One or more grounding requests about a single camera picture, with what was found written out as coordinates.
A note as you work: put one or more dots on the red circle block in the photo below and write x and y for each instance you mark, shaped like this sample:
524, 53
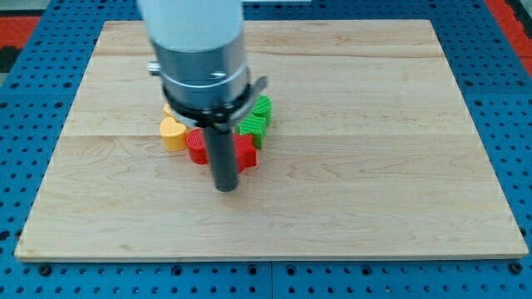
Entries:
196, 146

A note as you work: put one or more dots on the red star block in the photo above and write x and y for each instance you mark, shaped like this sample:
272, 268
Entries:
245, 152

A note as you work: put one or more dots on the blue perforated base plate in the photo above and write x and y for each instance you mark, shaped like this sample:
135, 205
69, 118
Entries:
41, 86

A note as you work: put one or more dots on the light wooden board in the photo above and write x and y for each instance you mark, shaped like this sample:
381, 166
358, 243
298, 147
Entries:
371, 155

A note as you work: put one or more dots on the yellow heart block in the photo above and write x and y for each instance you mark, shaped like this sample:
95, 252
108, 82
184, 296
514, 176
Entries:
173, 134

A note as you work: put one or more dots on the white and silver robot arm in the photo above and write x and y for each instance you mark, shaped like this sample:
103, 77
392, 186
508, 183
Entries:
201, 60

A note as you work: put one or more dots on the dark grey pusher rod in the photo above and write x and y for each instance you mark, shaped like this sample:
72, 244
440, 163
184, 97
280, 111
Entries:
221, 156

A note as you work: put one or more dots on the yellow block behind arm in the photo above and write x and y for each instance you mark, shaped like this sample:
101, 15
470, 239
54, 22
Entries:
167, 110

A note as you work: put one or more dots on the green star block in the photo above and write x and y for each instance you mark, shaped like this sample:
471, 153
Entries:
255, 126

